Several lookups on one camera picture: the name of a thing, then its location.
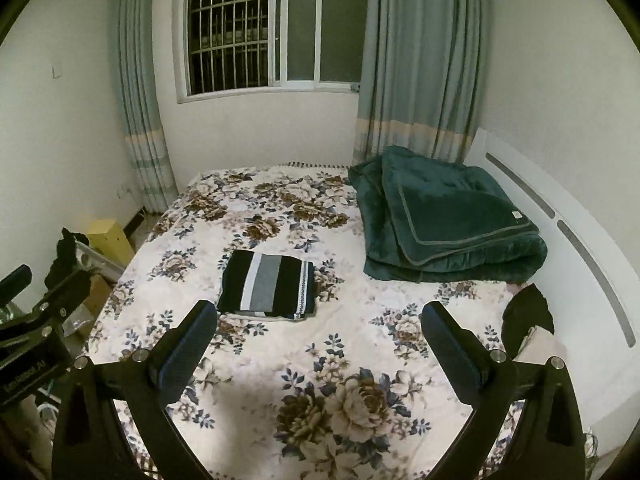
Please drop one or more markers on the silver metal frame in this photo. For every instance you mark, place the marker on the silver metal frame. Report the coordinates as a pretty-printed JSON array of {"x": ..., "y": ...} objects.
[{"x": 102, "y": 260}]

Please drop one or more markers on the brown cardboard box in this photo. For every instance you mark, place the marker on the brown cardboard box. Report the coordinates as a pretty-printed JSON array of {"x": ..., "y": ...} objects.
[{"x": 95, "y": 302}]

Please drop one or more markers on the black cloth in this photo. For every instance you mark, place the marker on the black cloth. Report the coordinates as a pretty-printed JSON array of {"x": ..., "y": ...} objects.
[{"x": 525, "y": 310}]

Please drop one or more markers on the black white striped clothes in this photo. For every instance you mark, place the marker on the black white striped clothes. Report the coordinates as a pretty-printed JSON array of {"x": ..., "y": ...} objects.
[{"x": 270, "y": 282}]

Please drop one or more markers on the dark green quilt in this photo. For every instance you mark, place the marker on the dark green quilt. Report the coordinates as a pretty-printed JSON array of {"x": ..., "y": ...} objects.
[{"x": 440, "y": 220}]

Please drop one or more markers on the barred window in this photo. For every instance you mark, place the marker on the barred window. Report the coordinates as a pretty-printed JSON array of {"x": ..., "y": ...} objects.
[{"x": 270, "y": 25}]

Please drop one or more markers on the grey-blue striped curtain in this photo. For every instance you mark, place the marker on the grey-blue striped curtain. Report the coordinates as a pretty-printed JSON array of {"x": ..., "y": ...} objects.
[
  {"x": 142, "y": 85},
  {"x": 420, "y": 60}
]

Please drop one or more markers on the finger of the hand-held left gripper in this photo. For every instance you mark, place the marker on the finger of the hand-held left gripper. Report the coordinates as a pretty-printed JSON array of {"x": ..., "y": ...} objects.
[
  {"x": 70, "y": 290},
  {"x": 15, "y": 282}
]

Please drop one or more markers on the floral bed blanket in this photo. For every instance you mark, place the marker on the floral bed blanket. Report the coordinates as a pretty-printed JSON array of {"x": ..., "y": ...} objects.
[{"x": 300, "y": 360}]

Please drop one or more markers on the white headboard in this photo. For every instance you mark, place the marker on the white headboard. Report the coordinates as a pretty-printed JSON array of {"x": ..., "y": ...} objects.
[{"x": 575, "y": 200}]

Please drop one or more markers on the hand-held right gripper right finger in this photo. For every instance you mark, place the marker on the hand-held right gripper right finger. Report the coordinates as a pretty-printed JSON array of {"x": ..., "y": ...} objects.
[{"x": 450, "y": 350}]

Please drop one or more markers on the dark cloth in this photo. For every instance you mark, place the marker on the dark cloth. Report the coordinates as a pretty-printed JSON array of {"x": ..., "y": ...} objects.
[{"x": 67, "y": 255}]

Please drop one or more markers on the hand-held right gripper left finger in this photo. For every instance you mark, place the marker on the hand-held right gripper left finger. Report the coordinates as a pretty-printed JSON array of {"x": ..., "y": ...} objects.
[{"x": 187, "y": 340}]

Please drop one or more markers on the yellow box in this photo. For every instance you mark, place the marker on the yellow box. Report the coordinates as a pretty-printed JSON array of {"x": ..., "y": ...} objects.
[{"x": 112, "y": 240}]

